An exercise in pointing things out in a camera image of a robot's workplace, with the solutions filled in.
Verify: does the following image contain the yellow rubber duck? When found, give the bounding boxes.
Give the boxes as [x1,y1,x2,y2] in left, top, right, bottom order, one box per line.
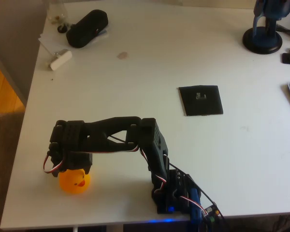
[59,169,91,195]

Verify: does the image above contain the black square mat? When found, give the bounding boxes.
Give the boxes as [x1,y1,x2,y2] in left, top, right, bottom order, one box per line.
[178,84,224,116]

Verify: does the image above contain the white power bank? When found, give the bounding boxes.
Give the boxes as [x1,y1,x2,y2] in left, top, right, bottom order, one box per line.
[49,49,73,72]

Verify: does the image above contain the blue table clamp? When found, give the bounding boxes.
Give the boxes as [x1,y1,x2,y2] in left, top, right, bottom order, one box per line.
[189,188,205,227]

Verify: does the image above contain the white paper sheets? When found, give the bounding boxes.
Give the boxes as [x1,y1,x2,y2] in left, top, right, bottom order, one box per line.
[38,24,110,57]

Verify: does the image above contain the small controller board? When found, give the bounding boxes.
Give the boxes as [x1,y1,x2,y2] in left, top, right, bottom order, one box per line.
[205,204,220,224]

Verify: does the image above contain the black fabric case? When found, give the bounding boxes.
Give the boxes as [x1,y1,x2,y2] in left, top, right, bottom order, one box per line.
[66,9,109,49]

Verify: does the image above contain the blue microphone on black base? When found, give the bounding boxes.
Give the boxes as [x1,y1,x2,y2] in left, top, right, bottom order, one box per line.
[242,0,290,55]

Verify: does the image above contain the red white servo wire loop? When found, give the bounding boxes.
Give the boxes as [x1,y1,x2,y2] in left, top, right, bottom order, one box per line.
[43,154,64,174]

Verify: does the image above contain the black camera cable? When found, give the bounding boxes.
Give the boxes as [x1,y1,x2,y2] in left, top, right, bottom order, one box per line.
[169,163,227,220]

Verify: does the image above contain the black microphone cable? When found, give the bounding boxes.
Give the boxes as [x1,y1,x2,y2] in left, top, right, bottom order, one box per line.
[276,23,290,41]

